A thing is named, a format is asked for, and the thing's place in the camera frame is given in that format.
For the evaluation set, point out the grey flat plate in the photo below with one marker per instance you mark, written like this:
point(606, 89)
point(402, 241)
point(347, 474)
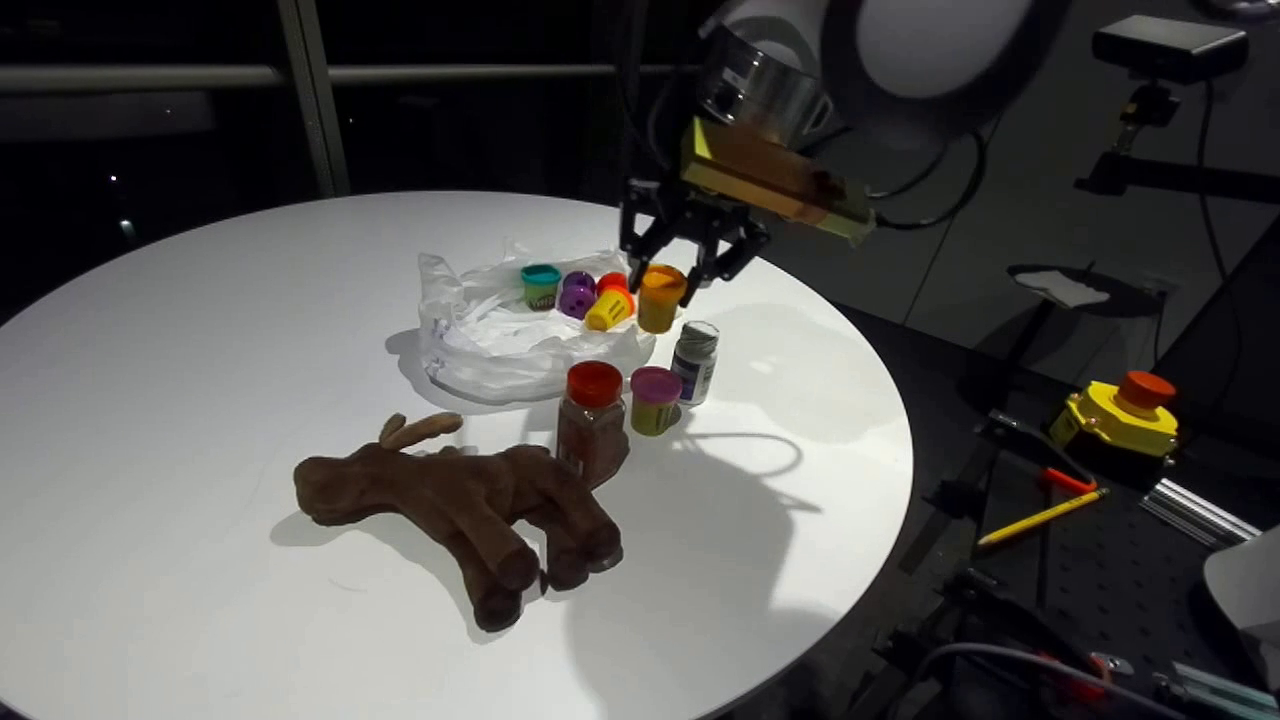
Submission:
point(1060, 285)

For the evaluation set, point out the grey bottle with white cap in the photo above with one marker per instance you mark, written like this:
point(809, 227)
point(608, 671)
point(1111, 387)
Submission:
point(692, 361)

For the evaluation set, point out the brown plush moose toy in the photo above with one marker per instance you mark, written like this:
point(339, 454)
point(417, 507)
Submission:
point(453, 507)

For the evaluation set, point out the silver aluminium profile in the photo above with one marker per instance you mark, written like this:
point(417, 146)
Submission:
point(1201, 507)

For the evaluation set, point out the grey vertical window post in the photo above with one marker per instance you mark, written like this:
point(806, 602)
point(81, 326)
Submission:
point(314, 102)

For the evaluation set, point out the yellow tub with magenta lid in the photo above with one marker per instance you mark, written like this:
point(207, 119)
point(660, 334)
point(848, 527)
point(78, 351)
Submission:
point(654, 400)

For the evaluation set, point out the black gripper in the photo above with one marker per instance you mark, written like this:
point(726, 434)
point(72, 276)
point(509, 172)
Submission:
point(686, 206)

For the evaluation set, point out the brown jar with red lid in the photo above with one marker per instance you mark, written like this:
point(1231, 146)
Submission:
point(595, 427)

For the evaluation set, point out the black camera on stand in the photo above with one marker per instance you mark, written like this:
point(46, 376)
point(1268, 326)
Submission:
point(1171, 47)

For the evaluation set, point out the yellow pencil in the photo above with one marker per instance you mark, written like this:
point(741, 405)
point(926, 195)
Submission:
point(1043, 516)

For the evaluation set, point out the tub with teal lid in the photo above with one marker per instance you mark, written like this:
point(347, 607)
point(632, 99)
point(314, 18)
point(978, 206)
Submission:
point(541, 281)

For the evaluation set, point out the yellow emergency stop button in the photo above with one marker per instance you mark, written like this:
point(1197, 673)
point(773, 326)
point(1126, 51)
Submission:
point(1116, 408)

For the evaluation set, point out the white plastic bag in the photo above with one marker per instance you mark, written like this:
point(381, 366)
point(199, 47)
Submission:
point(480, 355)

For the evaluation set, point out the grey horizontal railing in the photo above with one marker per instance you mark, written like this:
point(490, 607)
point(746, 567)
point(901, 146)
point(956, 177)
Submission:
point(133, 76)

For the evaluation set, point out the yellow wrist camera box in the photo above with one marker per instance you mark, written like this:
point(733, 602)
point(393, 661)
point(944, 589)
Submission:
point(773, 181)

